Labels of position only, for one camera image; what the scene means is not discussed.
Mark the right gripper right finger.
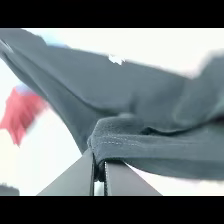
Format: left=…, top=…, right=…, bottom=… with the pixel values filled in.
left=104, top=160, right=163, bottom=197

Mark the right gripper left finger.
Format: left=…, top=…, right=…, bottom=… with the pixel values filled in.
left=37, top=148, right=96, bottom=197

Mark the dark grey T-shirt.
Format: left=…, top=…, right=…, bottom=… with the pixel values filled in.
left=0, top=28, right=224, bottom=182

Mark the red garment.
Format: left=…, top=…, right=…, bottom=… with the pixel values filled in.
left=0, top=83, right=48, bottom=147

